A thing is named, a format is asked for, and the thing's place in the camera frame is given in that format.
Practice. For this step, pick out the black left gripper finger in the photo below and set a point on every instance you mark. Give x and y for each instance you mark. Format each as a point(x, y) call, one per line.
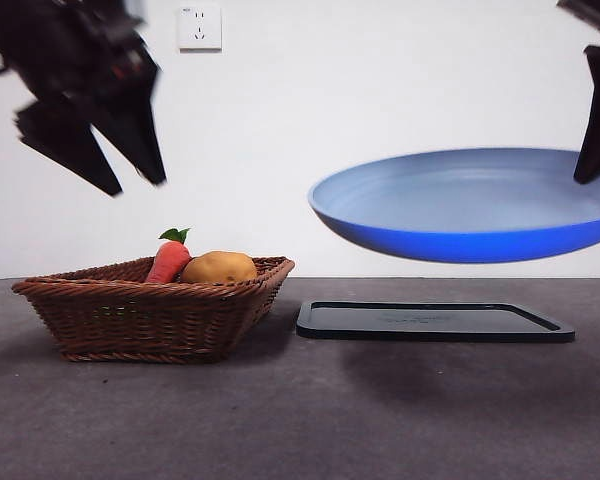
point(137, 130)
point(70, 142)

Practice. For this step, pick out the blue round plate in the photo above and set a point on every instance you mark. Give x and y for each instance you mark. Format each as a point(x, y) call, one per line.
point(430, 240)

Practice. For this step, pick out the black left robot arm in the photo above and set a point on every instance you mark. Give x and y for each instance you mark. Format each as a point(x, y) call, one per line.
point(55, 45)

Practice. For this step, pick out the orange toy carrot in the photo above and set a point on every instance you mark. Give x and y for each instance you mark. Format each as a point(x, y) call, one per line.
point(166, 261)

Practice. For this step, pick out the brown potato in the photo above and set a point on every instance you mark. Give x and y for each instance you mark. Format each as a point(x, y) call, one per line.
point(219, 269)

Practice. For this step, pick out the brown wicker basket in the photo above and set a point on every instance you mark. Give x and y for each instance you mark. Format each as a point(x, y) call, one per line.
point(130, 325)

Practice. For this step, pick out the black rectangular tray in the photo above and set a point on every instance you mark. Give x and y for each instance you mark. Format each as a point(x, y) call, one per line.
point(430, 333)

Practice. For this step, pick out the white wall socket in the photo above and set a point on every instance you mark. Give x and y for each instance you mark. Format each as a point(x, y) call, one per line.
point(200, 28)

